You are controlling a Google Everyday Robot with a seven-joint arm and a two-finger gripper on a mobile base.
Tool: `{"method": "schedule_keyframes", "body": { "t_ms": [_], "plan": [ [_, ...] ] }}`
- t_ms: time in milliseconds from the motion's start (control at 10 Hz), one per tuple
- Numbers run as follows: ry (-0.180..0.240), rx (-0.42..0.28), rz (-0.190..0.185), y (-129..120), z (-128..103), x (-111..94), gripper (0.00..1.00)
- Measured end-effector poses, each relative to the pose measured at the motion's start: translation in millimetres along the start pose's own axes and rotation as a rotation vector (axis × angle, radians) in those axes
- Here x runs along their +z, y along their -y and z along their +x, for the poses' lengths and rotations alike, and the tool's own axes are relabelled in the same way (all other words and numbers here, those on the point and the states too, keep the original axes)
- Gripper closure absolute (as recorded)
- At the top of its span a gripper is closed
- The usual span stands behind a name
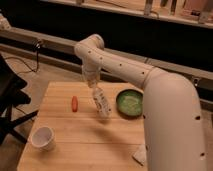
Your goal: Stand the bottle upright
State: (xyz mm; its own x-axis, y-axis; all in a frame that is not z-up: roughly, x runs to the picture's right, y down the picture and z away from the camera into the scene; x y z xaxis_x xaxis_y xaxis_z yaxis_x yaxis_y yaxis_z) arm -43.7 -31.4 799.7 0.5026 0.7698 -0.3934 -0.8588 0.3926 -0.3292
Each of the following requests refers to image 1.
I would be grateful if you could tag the orange carrot toy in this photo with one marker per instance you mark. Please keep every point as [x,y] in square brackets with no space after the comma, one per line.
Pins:
[74,104]

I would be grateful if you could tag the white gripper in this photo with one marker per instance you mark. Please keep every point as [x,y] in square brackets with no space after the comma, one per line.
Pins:
[91,74]

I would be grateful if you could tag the green round plate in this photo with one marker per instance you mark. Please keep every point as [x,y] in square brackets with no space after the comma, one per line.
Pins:
[129,102]

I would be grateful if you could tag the white paper cup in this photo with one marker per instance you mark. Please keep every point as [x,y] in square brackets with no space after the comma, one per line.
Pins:
[43,138]

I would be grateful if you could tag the white cloth piece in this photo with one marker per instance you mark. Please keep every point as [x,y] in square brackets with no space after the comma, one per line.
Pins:
[140,155]

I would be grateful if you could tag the black chair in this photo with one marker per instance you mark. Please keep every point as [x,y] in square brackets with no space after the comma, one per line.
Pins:
[11,95]

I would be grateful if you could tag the wooden table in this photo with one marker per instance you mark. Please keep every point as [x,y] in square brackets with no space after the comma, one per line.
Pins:
[83,140]

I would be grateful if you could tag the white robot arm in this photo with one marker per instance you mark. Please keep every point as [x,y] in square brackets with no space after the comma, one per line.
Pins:
[173,128]

